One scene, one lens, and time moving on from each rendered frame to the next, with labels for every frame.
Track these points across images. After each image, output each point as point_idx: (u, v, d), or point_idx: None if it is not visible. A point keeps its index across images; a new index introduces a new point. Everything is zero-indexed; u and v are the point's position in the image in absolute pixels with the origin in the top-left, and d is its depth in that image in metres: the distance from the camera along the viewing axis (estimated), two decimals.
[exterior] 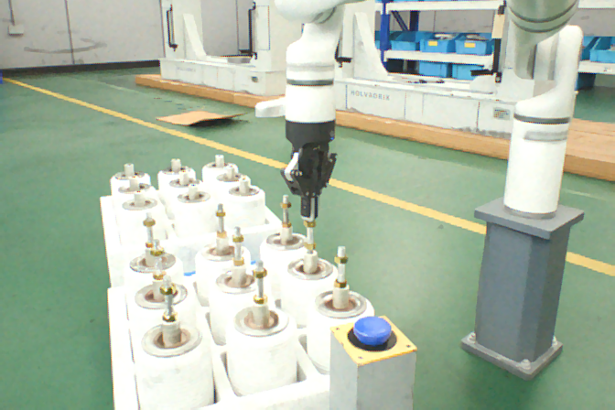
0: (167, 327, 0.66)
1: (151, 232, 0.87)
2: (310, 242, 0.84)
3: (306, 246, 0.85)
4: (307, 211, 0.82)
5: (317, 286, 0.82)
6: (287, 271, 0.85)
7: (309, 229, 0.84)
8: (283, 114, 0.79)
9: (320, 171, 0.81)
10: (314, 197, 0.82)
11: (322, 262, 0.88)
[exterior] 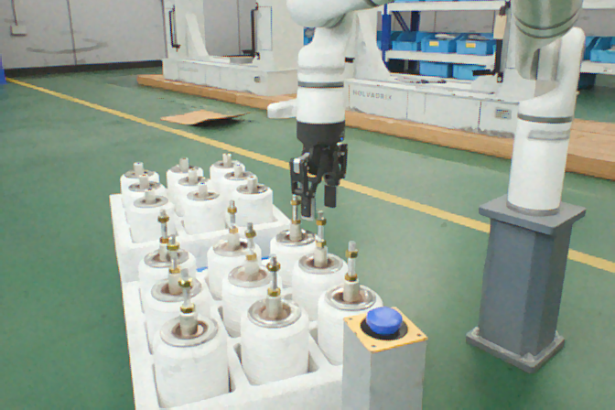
0: (184, 318, 0.68)
1: (165, 229, 0.89)
2: (323, 238, 0.88)
3: (324, 243, 0.87)
4: (307, 211, 0.82)
5: (298, 275, 0.86)
6: (305, 255, 0.92)
7: (323, 226, 0.87)
8: (294, 115, 0.82)
9: (334, 169, 0.85)
10: (314, 197, 0.82)
11: (338, 264, 0.88)
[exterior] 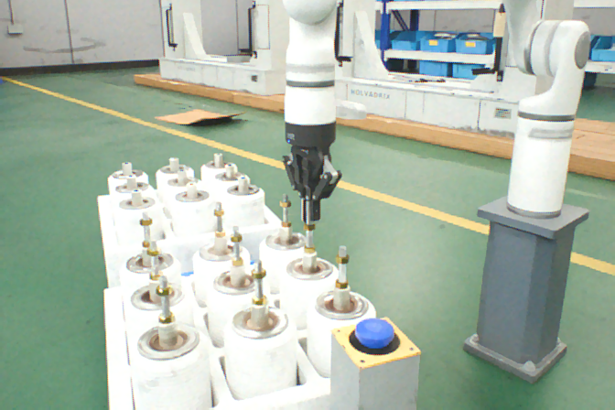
0: (163, 329, 0.64)
1: (147, 232, 0.85)
2: (312, 243, 0.83)
3: (312, 250, 0.83)
4: (300, 209, 0.83)
5: None
6: (332, 271, 0.84)
7: (312, 231, 0.83)
8: None
9: (304, 176, 0.79)
10: (304, 199, 0.81)
11: (291, 269, 0.84)
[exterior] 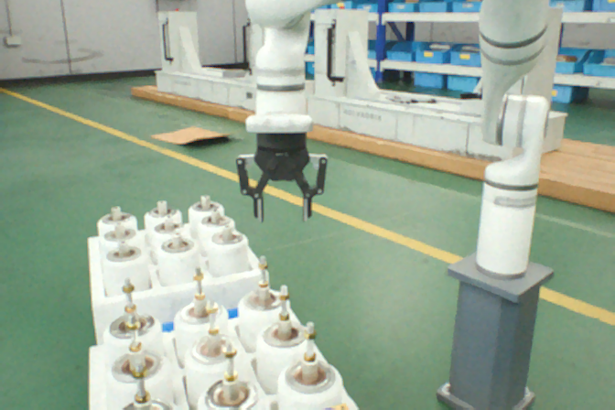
0: (138, 408, 0.69)
1: (130, 298, 0.89)
2: (286, 311, 0.88)
3: (287, 318, 0.87)
4: (311, 208, 0.83)
5: (264, 350, 0.86)
6: (267, 326, 0.91)
7: (286, 300, 0.87)
8: None
9: None
10: (302, 195, 0.83)
11: (302, 335, 0.88)
